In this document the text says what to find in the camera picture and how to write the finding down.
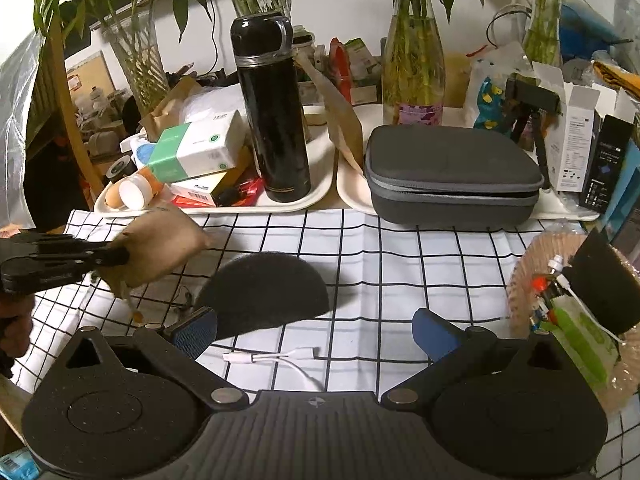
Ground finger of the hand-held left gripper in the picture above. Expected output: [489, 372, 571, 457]
[0, 251, 132, 293]
[10, 234, 126, 258]

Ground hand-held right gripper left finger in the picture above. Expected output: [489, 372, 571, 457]
[65, 308, 249, 409]

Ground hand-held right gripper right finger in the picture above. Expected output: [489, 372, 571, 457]
[381, 308, 566, 407]

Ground black foam semicircle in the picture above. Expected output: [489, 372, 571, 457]
[195, 251, 330, 339]

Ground beige cloth pouch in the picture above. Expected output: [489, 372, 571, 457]
[92, 203, 211, 321]

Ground person's left hand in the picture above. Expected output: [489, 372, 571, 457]
[0, 294, 34, 379]

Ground tan egg-shaped object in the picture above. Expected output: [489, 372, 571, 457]
[104, 180, 126, 211]

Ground checked tablecloth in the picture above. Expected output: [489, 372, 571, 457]
[10, 207, 640, 480]

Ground white orange small bottle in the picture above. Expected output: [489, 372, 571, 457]
[118, 167, 164, 211]

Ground black tape roll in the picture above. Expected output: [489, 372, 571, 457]
[106, 155, 136, 184]

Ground wicker basket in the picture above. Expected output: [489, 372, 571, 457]
[507, 232, 640, 417]

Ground silver plastic bag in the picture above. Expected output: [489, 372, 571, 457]
[0, 30, 44, 232]

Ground flat white box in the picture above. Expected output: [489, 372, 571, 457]
[167, 170, 241, 206]

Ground green packet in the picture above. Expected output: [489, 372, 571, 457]
[542, 305, 621, 394]

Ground red packet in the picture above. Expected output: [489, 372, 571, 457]
[175, 177, 264, 209]

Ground grey zip case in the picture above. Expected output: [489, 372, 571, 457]
[364, 124, 546, 226]

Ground white tray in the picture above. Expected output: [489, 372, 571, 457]
[336, 105, 602, 222]
[93, 105, 335, 215]

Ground green white tissue pack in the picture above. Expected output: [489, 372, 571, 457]
[146, 110, 244, 184]

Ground black foam block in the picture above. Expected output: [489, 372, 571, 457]
[570, 230, 640, 336]

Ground white plastic bag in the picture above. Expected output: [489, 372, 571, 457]
[182, 85, 246, 126]

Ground black thermos bottle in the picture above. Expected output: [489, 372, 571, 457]
[230, 11, 312, 204]

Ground brown paper bag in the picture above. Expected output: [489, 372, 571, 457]
[295, 52, 366, 174]

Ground white carton box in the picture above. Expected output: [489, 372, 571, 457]
[532, 62, 621, 194]

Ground black carton box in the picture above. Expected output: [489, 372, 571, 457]
[580, 114, 637, 209]

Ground white bag with blue print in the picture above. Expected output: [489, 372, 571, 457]
[465, 42, 539, 131]

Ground black phone tripod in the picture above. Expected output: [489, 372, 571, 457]
[505, 74, 561, 192]

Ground bamboo in purple-label vase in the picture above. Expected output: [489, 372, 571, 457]
[377, 0, 488, 127]

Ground yellow cloth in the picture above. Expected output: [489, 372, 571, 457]
[592, 60, 640, 99]

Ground blue plastic bag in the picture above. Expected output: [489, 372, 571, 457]
[560, 2, 636, 66]

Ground white adapter cable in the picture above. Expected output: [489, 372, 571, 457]
[222, 346, 326, 391]

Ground wooden chair frame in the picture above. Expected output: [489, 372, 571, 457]
[27, 35, 103, 212]

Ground white charging cable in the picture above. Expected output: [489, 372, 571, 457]
[547, 255, 626, 344]

